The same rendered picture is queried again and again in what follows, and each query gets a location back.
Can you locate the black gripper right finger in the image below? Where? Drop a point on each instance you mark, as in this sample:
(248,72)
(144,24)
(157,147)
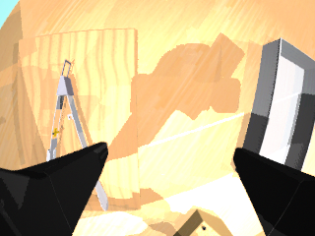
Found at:
(283,197)

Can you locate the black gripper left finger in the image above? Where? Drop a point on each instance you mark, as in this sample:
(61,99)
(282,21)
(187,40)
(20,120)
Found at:
(48,199)

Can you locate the grey metal roasting tin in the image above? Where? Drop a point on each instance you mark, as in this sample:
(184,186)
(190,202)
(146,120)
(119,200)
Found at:
(283,114)

